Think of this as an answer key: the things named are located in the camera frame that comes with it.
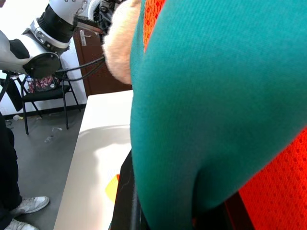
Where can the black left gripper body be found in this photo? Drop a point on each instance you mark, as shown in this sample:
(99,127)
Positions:
(88,24)

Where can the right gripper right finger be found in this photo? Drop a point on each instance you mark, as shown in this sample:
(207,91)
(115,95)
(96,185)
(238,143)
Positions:
(237,215)

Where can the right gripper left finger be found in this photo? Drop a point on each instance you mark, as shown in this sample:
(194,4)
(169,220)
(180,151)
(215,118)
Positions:
(124,210)

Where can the teal and orange backpack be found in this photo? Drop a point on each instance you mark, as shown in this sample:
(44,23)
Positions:
(216,95)

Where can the brown wooden door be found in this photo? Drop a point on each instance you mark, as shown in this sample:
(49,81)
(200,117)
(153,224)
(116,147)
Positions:
(96,86)

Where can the floral patterned bag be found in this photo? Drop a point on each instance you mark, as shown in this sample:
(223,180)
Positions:
(43,83)

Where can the black metal chair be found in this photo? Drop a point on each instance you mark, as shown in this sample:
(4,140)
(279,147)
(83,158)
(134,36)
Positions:
(48,94)
(14,95)

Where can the white grey sneaker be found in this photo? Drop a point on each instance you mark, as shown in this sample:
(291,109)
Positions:
(19,226)
(31,203)

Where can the clear plastic litter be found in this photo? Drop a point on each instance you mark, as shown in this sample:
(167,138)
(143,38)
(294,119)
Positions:
(57,129)
(49,139)

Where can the small white litter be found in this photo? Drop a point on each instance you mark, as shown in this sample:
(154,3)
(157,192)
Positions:
(16,117)

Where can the person black trouser leg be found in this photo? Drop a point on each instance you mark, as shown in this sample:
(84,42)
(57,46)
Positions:
(7,167)

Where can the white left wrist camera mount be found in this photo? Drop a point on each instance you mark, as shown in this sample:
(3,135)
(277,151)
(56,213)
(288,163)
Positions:
(64,9)

